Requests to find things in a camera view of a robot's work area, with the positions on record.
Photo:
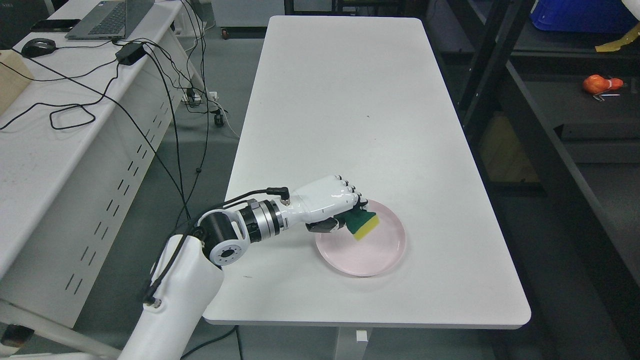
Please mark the orange plastic toy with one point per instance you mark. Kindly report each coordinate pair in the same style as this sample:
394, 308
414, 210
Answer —
596, 84

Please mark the green yellow sponge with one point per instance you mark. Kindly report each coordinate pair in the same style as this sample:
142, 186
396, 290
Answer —
360, 222

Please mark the pink round plate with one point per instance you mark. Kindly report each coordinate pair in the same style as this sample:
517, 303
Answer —
379, 251

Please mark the yellow tape piece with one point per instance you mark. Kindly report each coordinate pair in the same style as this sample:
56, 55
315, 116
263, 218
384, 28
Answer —
628, 38

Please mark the blue plastic bin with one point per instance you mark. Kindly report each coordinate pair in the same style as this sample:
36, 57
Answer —
582, 16

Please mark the black computer mouse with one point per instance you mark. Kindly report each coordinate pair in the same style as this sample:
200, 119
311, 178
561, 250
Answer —
38, 47

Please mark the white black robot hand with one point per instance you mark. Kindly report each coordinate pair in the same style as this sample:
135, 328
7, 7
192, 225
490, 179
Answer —
321, 204

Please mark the black smartphone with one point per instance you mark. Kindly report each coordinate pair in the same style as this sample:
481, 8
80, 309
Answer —
54, 25

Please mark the black power adapter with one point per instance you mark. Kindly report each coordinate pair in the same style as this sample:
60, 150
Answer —
130, 53

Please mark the cardboard box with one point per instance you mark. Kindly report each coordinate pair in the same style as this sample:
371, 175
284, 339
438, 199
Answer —
15, 76

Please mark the grey laptop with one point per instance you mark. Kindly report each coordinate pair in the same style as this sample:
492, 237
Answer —
111, 20

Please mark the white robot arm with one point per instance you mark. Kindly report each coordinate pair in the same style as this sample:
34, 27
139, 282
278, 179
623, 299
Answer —
189, 272

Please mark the dark metal shelf rack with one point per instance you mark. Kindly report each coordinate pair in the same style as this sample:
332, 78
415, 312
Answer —
561, 167

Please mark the white side desk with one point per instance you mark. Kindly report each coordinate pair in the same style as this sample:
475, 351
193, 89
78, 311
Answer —
75, 147

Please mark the white power strip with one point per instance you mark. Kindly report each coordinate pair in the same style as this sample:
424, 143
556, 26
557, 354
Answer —
194, 98

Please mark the white rectangular table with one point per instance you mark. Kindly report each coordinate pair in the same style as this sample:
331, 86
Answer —
363, 97

